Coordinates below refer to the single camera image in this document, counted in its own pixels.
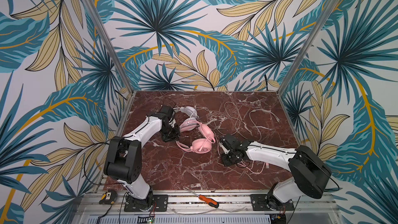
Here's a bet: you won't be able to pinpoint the pink headphones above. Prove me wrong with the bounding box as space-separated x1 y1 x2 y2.
176 119 217 155

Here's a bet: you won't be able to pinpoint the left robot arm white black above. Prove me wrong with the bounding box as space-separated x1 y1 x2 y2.
104 105 180 211

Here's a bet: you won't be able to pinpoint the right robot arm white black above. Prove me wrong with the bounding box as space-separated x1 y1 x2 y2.
219 134 331 211

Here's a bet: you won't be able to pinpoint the white headphones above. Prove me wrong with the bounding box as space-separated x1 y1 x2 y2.
173 106 199 119

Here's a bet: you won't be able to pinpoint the yellow black tape measure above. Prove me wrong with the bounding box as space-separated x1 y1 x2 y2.
99 189 118 205

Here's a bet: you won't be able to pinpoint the orange handled screwdriver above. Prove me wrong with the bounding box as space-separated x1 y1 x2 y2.
184 188 219 208

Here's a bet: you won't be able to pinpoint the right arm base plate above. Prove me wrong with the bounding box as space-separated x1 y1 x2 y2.
250 194 294 212

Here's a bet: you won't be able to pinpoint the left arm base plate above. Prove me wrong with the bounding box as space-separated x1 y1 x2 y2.
124 194 169 213

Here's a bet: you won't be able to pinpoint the left aluminium frame post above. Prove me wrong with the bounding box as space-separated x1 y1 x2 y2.
82 0 134 95

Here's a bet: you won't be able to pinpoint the aluminium frame post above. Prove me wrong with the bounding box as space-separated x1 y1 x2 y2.
82 0 134 95
277 0 339 96

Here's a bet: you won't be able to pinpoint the aluminium front rail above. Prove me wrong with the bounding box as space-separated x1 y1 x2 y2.
76 190 340 216

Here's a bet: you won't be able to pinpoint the right aluminium frame post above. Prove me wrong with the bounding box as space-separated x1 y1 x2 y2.
277 0 339 96

